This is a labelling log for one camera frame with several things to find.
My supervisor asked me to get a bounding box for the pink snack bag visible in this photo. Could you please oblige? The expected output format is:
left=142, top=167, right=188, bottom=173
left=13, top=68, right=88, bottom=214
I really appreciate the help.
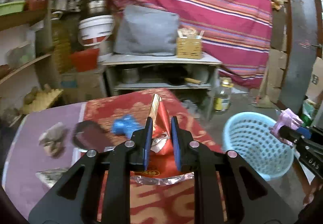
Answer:
left=270, top=109, right=303, bottom=148

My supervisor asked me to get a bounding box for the dark red rectangular box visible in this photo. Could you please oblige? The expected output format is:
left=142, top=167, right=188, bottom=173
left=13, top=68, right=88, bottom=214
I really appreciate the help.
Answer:
left=72, top=121, right=115, bottom=153

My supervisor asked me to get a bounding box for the red foil snack bag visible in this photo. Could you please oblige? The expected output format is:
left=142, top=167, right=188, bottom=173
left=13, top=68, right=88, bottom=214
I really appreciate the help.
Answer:
left=131, top=94, right=194, bottom=186

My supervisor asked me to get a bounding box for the grey paper trash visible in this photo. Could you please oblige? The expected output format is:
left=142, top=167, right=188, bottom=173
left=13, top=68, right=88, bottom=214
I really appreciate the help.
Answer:
left=38, top=122, right=67, bottom=158

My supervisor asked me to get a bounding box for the red gold patterned towel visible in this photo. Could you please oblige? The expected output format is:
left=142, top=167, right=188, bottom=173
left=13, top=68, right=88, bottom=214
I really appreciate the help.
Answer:
left=84, top=88, right=221, bottom=223

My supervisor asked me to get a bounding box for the light blue plastic basket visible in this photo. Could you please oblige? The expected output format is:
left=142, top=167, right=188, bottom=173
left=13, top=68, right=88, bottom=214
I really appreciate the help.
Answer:
left=222, top=112, right=295, bottom=181

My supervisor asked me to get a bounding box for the purple table cloth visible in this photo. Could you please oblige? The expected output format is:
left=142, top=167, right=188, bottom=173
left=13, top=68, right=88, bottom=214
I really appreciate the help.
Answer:
left=1, top=103, right=86, bottom=218

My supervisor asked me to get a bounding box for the small oil bottle on floor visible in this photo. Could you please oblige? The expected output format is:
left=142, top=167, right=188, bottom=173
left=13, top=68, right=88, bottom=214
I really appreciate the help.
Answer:
left=214, top=77, right=234, bottom=112

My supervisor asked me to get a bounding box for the cardboard box under basin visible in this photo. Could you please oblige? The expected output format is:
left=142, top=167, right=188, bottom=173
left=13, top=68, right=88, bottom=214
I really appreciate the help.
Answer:
left=60, top=66, right=107, bottom=104

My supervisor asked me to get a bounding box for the yellow egg carton tray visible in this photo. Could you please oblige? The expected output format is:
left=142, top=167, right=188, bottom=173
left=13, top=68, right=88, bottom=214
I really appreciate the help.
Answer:
left=20, top=89, right=64, bottom=115

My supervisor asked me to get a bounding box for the grey low cabinet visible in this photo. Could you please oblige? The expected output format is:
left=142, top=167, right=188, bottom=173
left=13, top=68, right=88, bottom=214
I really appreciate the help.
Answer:
left=101, top=53, right=222, bottom=120

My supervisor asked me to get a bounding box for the red plastic basin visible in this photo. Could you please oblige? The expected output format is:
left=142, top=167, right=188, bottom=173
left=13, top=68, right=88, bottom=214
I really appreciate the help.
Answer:
left=69, top=48, right=99, bottom=73

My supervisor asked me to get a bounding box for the yellow chopstick holder box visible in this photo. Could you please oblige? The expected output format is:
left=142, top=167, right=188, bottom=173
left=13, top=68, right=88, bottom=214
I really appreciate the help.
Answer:
left=176, top=28, right=204, bottom=59

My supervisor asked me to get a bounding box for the large cooking oil jug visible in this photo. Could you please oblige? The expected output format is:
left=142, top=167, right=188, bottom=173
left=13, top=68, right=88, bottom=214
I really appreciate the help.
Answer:
left=51, top=11, right=72, bottom=74

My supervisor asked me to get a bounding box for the clear plastic container on shelf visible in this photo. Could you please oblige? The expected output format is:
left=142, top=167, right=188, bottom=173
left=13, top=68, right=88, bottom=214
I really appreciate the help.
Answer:
left=5, top=41, right=36, bottom=69

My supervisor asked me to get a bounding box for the striped pink curtain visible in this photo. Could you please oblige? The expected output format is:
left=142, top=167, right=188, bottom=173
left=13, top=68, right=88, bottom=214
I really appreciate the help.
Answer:
left=113, top=0, right=272, bottom=88

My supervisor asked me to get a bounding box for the white plastic bucket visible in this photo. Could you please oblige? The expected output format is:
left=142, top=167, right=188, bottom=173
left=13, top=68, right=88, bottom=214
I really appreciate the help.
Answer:
left=78, top=15, right=114, bottom=47

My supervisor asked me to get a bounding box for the wooden corner shelf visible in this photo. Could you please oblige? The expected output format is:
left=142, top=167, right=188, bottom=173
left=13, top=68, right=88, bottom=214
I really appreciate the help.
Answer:
left=0, top=0, right=107, bottom=86

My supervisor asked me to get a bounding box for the grey cloth covered appliance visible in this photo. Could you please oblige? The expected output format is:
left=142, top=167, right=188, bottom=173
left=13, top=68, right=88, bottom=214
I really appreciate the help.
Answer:
left=114, top=5, right=180, bottom=56

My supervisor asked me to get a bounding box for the steel cooking pot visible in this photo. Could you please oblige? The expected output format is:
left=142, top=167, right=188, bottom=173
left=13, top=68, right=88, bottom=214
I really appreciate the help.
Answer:
left=85, top=0, right=111, bottom=15

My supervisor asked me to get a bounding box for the red small basket on shelf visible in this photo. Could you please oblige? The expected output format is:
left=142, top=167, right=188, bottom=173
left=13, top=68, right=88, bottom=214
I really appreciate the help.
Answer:
left=24, top=0, right=48, bottom=11

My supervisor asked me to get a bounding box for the green plastic tray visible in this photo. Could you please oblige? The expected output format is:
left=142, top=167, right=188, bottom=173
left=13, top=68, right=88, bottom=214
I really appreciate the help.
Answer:
left=0, top=1, right=25, bottom=16

